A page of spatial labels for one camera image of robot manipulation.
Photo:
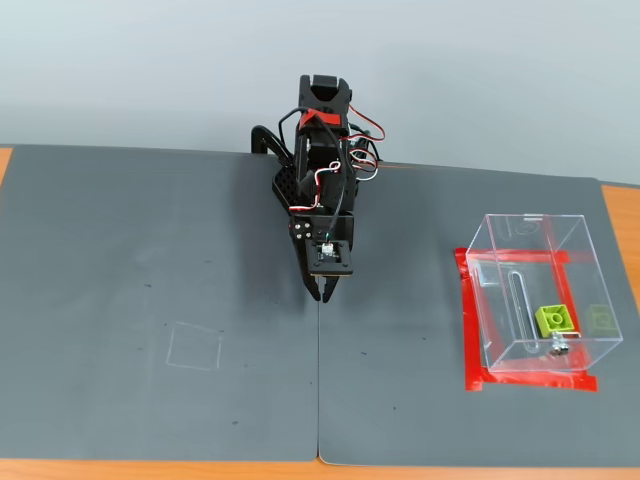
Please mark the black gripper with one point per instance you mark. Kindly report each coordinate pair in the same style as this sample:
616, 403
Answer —
301, 233

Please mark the plain gray mat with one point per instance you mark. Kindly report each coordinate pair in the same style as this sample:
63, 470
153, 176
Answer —
400, 300

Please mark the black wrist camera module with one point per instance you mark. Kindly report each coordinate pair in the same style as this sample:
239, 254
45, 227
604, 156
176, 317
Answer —
330, 257

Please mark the gray mat with chalk square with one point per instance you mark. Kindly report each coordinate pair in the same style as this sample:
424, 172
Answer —
150, 275

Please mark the green lego block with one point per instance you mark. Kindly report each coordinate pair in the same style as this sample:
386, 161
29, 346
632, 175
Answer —
554, 320

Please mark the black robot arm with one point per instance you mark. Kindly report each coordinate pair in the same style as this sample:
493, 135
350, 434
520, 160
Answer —
325, 165

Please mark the black table clamp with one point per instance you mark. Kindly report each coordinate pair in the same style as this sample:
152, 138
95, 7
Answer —
265, 137

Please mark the transparent acrylic box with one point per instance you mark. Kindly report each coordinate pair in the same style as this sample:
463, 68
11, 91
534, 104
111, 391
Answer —
580, 280

